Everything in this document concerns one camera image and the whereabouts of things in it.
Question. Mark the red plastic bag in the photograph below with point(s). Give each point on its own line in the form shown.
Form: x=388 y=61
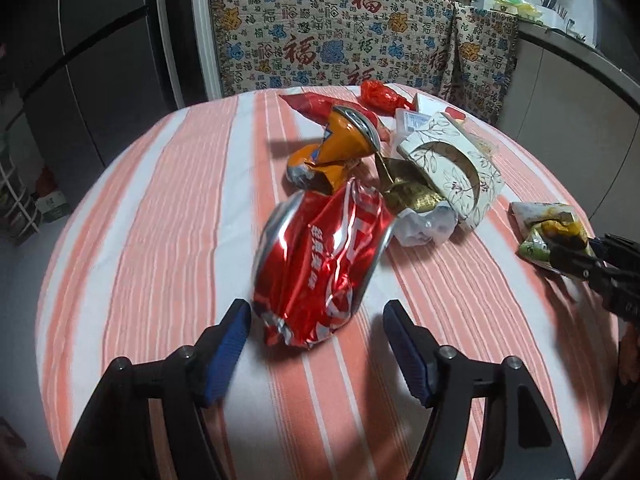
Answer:
x=380 y=95

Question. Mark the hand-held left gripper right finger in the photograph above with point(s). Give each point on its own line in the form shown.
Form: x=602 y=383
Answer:
x=407 y=355

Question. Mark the crushed orange soda can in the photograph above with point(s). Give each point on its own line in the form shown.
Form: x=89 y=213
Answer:
x=345 y=142

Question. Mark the yellow green plastic containers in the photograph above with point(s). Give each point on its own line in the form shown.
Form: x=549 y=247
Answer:
x=517 y=9

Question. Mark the patterned cloth covered chair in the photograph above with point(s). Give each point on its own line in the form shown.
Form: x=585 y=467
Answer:
x=310 y=20

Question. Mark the white storage rack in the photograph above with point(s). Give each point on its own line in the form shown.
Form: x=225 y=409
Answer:
x=17 y=195

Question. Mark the floral white paper box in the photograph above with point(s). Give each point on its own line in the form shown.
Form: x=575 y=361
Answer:
x=450 y=135

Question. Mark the clear plastic box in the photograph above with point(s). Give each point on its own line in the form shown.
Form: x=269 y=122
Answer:
x=412 y=122

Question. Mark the kitchen utensils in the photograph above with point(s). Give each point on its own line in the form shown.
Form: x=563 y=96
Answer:
x=560 y=12

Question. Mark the pink striped tablecloth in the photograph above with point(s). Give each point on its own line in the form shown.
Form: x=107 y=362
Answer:
x=150 y=210

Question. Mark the red snack wrapper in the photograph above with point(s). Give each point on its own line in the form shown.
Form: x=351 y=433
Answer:
x=310 y=105

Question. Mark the green snack packet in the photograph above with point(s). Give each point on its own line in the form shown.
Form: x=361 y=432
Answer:
x=537 y=250

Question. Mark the crushed red soda can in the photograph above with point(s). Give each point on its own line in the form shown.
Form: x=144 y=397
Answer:
x=320 y=260

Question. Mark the dark refrigerator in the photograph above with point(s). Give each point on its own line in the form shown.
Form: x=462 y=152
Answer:
x=90 y=50

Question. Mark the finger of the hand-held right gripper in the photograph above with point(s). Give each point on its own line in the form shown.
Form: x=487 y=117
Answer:
x=575 y=262

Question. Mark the crumpled white plastic bag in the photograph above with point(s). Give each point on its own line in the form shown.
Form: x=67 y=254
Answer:
x=420 y=227

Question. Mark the grey kitchen cabinet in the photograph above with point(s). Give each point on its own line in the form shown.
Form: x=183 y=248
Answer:
x=560 y=85

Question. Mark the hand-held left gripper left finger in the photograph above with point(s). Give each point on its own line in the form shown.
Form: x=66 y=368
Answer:
x=230 y=350

